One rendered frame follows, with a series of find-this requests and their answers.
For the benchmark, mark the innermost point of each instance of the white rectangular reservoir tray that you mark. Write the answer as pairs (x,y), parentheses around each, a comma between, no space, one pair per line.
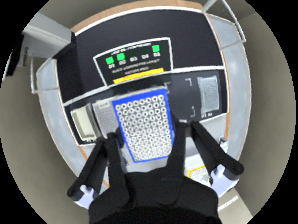
(83,124)

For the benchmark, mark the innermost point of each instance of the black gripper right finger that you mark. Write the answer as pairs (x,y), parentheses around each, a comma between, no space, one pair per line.
(225,170)

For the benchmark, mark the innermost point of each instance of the white tip rack with blue rim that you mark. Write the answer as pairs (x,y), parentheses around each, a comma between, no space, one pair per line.
(145,123)

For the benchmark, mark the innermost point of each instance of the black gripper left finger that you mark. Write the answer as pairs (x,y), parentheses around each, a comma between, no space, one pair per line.
(88,185)

